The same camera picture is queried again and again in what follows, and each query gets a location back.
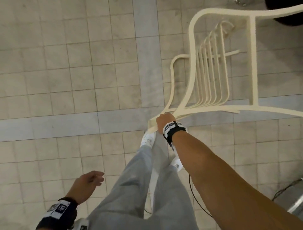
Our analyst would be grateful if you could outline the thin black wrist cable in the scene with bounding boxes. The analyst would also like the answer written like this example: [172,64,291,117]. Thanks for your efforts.
[188,174,213,218]

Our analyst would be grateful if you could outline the grey trousers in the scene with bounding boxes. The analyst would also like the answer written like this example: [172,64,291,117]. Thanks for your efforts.
[86,140,199,230]

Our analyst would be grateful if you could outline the cream slatted chair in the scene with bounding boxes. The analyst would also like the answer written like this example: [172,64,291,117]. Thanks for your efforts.
[148,4,303,137]

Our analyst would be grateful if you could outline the person's right hand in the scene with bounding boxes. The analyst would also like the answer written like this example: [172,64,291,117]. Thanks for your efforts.
[156,113,177,136]

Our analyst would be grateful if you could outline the black floor cable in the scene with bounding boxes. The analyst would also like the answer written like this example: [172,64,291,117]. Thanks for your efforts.
[271,178,303,202]

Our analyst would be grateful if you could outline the black left wrist camera band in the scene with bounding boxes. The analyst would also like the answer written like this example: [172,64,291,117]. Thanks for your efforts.
[35,197,89,230]

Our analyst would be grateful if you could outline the person's right forearm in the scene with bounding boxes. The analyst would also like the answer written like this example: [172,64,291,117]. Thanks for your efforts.
[173,130,303,230]

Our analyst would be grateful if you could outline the white sneaker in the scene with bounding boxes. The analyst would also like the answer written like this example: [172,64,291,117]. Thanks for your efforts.
[141,131,157,149]

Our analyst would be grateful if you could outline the metal floor rail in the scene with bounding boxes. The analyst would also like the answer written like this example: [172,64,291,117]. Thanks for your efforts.
[272,187,303,215]

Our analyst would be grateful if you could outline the person's left hand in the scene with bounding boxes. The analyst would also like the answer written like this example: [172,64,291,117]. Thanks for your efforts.
[65,170,105,206]

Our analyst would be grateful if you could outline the black round table base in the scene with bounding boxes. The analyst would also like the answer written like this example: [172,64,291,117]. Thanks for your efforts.
[264,0,303,26]

